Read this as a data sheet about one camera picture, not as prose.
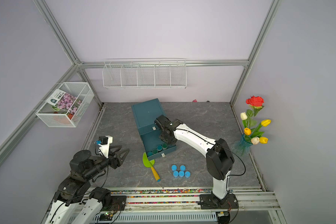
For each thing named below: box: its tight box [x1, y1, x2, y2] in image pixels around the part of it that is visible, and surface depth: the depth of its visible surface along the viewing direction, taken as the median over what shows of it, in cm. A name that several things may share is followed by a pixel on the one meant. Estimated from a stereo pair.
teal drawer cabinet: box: [131, 98, 165, 147], surface depth 88 cm
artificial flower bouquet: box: [240, 95, 272, 146], surface depth 74 cm
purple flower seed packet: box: [45, 88, 83, 115], surface depth 75 cm
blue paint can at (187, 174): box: [184, 170, 191, 179], surface depth 82 cm
